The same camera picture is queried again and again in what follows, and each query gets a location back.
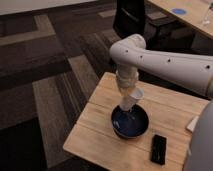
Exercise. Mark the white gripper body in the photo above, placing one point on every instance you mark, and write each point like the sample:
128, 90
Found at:
126, 78

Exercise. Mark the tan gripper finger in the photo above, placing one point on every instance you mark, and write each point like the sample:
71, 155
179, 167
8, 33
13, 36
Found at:
122, 91

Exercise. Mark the blue round disc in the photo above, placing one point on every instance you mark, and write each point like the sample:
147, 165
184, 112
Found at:
179, 11

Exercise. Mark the white rectangular sponge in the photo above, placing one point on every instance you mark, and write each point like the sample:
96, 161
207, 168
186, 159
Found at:
192, 124

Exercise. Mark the light wooden desk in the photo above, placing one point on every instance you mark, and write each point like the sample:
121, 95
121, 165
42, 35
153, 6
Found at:
194, 13

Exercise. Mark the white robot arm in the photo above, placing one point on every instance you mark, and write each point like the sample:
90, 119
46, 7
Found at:
193, 72

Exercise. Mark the black office chair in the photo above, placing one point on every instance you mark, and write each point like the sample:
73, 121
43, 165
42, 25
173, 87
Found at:
131, 17

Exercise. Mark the dark blue ceramic bowl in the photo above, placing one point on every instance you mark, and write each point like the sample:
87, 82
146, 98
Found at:
129, 124

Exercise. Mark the clear glass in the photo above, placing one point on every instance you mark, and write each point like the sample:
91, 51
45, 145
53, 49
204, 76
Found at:
208, 14

